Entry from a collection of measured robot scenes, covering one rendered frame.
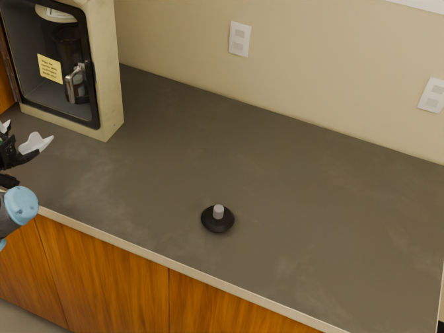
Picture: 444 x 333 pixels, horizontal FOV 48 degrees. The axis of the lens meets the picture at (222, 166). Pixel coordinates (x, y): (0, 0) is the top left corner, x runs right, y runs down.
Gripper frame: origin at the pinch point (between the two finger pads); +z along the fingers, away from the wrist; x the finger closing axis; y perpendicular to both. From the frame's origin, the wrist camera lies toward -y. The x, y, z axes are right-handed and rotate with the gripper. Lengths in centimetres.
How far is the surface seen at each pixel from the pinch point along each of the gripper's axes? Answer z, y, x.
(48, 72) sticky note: 21.5, 1.5, 10.5
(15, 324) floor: -8, -114, 30
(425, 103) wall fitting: 65, -1, -93
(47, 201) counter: -4.8, -20.3, -4.1
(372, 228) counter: 26, -20, -89
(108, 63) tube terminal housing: 28.6, 5.7, -5.4
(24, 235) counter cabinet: -4.1, -45.1, 10.2
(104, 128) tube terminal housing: 22.8, -14.4, -5.4
